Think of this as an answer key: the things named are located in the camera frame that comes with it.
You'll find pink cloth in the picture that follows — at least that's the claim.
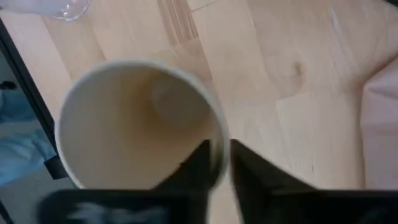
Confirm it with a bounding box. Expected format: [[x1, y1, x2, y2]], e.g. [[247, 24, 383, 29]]
[[359, 57, 398, 191]]

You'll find beige ribbed paper cup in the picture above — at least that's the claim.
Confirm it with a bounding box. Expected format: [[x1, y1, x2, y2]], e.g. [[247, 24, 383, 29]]
[[54, 58, 231, 191]]

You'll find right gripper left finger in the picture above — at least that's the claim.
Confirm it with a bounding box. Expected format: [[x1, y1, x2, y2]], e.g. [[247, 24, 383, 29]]
[[35, 139, 216, 224]]

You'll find clear glass pitcher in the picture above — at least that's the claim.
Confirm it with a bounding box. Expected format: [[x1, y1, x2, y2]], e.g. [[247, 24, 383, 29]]
[[0, 0, 92, 22]]

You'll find black metal table frame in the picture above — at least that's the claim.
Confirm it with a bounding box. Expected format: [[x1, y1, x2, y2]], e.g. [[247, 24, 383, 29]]
[[0, 18, 70, 224]]

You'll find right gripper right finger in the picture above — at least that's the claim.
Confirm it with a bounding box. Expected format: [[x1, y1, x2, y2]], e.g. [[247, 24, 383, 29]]
[[229, 138, 398, 224]]

